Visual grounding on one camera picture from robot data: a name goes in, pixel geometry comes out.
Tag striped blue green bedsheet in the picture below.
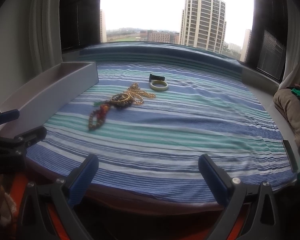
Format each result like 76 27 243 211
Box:
27 43 296 212

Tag left white curtain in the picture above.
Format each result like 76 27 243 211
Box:
29 0 62 75

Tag white cardboard box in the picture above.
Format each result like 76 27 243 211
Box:
0 62 98 138

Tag gold bead necklace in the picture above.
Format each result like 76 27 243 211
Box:
123 82 157 106

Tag beige pillow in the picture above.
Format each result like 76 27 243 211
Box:
273 88 300 146

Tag right white curtain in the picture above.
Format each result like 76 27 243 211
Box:
279 0 300 89

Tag light wooden bead bracelet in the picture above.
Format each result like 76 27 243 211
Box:
88 107 108 131

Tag white curtain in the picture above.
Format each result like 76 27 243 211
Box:
29 0 62 75
279 0 300 89

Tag gold bangle bracelet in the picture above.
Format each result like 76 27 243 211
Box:
110 93 131 104

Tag red bead bracelet amber charm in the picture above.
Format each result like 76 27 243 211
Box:
96 103 111 120

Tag pale jade bangle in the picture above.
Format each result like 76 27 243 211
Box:
149 80 168 92

